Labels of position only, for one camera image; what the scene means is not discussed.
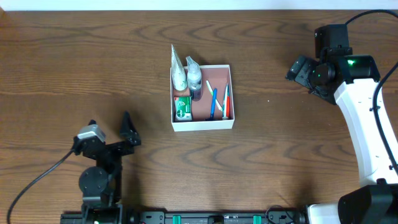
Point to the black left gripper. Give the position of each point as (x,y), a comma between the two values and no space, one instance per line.
(114,148)

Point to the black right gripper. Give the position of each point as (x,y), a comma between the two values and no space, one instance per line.
(302,73)

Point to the green Dettol soap bar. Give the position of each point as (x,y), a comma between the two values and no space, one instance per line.
(183,108)

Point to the white speckled cream tube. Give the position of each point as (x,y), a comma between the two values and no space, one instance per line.
(179,77)

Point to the clear pump bottle purple liquid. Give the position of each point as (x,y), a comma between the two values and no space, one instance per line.
(194,79)

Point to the Colgate toothpaste tube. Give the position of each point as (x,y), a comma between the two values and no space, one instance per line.
(226,103)

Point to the blue disposable razor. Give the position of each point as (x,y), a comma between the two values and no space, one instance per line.
(213,106)

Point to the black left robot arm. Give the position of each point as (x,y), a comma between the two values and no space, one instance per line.
(101,184)

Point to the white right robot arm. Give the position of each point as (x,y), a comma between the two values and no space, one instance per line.
(375,147)

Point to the white cardboard box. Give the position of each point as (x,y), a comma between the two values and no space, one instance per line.
(219,77)

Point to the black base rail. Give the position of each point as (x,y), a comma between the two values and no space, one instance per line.
(157,217)

